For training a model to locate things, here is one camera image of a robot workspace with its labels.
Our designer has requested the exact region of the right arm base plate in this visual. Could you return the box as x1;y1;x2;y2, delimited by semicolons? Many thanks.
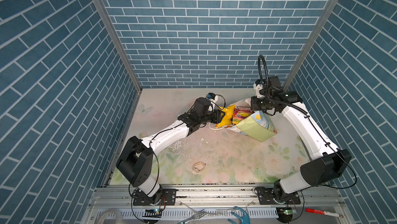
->
253;187;301;205

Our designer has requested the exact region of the yellow snack packet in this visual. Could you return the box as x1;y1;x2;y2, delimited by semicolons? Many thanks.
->
216;105;235;128

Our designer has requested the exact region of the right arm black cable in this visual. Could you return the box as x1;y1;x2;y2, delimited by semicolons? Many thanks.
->
257;54;358;189

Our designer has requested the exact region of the floral paper gift bag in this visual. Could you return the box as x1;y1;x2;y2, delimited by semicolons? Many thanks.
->
213;99;277;142

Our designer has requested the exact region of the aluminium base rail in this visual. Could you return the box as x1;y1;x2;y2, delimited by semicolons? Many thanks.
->
88;183;345;210

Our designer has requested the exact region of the white corrugated hose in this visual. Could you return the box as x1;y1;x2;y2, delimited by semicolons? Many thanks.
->
98;209;124;224

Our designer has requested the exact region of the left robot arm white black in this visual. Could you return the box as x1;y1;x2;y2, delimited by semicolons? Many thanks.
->
116;93;225;201

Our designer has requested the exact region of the teal plastic tool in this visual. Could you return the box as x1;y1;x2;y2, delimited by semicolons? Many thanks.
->
231;206;251;224

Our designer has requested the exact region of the red white marker pen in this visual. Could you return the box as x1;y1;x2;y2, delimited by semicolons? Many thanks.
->
306;208;343;218

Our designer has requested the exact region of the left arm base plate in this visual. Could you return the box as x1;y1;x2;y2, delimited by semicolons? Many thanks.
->
132;188;177;206

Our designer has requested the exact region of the beige rubber band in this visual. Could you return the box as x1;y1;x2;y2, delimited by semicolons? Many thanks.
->
192;162;206;173

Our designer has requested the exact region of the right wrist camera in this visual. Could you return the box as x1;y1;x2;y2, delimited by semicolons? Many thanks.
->
253;79;265;99

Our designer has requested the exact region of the pink colourful candy packet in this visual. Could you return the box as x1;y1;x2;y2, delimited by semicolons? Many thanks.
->
232;107;253;125

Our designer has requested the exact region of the metal fork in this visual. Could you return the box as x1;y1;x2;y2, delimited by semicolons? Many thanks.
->
178;210;206;224

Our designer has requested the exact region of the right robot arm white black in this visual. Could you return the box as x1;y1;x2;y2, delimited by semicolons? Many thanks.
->
251;76;352;200

